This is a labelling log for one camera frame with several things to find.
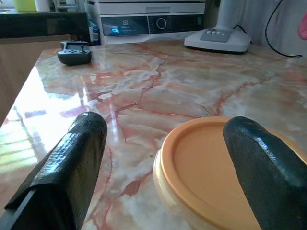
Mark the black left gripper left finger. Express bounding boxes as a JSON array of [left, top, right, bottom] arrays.
[[0, 111, 108, 230]]

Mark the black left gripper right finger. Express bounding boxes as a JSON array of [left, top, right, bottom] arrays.
[[223, 116, 307, 230]]

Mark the orange lid plastic container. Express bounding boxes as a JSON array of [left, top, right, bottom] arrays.
[[153, 116, 307, 230]]

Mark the black handheld remote controller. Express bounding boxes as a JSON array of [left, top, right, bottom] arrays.
[[57, 40, 93, 66]]

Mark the light wooden cabinet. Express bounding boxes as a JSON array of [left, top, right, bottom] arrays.
[[0, 34, 71, 125]]

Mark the blue detergent bottle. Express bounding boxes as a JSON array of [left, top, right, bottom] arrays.
[[87, 20, 101, 45]]

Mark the white fan base with buttons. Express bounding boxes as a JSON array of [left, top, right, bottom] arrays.
[[184, 0, 252, 54]]

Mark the pink object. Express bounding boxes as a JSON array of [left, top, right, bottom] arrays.
[[298, 20, 307, 41]]

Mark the black kitchen counter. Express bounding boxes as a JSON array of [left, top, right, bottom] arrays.
[[0, 11, 91, 39]]

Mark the white washing machine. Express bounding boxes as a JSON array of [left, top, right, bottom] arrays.
[[86, 0, 212, 45]]

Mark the white cup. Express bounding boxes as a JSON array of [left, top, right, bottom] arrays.
[[34, 0, 51, 12]]

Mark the green plastic container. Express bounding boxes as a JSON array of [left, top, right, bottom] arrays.
[[13, 0, 39, 12]]

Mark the black power cable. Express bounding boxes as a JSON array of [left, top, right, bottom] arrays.
[[264, 0, 303, 58]]

